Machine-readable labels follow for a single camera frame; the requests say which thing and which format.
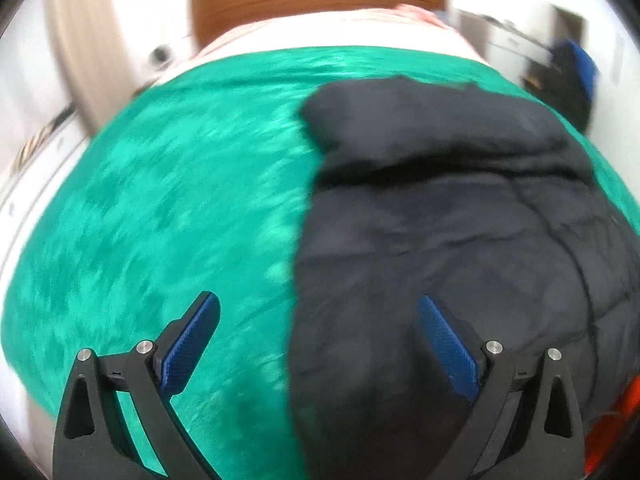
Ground pink striped bedsheet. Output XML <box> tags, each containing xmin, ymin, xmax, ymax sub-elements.
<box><xmin>194</xmin><ymin>4</ymin><xmax>495</xmax><ymax>67</ymax></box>

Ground beige curtain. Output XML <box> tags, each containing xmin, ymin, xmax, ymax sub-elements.
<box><xmin>45</xmin><ymin>0</ymin><xmax>137</xmax><ymax>137</ymax></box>

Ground dark jacket on chair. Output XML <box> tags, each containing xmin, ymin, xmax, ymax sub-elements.
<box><xmin>539</xmin><ymin>40</ymin><xmax>598</xmax><ymax>132</ymax></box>

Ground white drawer cabinet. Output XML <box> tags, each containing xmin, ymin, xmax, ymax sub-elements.
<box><xmin>0</xmin><ymin>105</ymin><xmax>97</xmax><ymax>271</ymax></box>

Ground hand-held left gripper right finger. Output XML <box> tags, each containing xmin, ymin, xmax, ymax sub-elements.
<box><xmin>417</xmin><ymin>294</ymin><xmax>586</xmax><ymax>480</ymax></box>

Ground wooden bed headboard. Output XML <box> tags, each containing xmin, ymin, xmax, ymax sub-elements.
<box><xmin>189</xmin><ymin>0</ymin><xmax>452</xmax><ymax>57</ymax></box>

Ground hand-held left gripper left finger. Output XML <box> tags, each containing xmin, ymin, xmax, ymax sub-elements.
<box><xmin>52</xmin><ymin>291</ymin><xmax>223</xmax><ymax>480</ymax></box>

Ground white desk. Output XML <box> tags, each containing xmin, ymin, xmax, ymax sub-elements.
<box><xmin>457</xmin><ymin>10</ymin><xmax>557</xmax><ymax>69</ymax></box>

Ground green plush blanket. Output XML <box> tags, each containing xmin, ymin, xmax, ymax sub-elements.
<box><xmin>0</xmin><ymin>46</ymin><xmax>640</xmax><ymax>477</ymax></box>

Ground patterned item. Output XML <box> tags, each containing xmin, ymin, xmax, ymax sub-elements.
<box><xmin>12</xmin><ymin>124</ymin><xmax>57</xmax><ymax>172</ymax></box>

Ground blue garment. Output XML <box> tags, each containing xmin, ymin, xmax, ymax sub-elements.
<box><xmin>567</xmin><ymin>41</ymin><xmax>602</xmax><ymax>102</ymax></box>

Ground black puffer jacket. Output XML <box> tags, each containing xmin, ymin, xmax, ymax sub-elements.
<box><xmin>287</xmin><ymin>75</ymin><xmax>640</xmax><ymax>480</ymax></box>

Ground person's orange pants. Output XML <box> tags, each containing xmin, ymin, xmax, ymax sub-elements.
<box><xmin>582</xmin><ymin>391</ymin><xmax>640</xmax><ymax>477</ymax></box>

